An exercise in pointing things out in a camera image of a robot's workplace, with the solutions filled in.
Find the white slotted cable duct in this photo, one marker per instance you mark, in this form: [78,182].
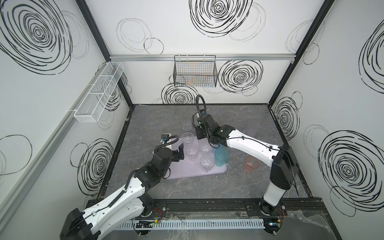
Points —
[213,224]

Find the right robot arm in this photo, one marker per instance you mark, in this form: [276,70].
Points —
[281,159]

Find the teal plastic cup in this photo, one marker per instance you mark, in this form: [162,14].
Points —
[221,156]

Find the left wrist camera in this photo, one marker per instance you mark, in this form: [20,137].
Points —
[165,138]

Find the white wire shelf basket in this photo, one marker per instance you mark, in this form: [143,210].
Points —
[100,92]

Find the black wire basket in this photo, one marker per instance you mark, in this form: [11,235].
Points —
[195,71]

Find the lilac plastic tray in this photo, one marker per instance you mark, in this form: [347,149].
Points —
[190,167]

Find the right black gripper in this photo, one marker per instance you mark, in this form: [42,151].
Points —
[200,130]

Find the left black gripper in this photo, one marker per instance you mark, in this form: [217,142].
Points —
[175,153]

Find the pink plastic cup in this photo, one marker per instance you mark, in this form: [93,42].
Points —
[251,163]

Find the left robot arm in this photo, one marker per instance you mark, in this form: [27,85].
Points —
[97,221]

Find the clear glass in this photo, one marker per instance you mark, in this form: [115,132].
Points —
[207,162]
[205,146]
[188,138]
[192,150]

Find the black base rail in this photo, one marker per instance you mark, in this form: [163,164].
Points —
[252,207]

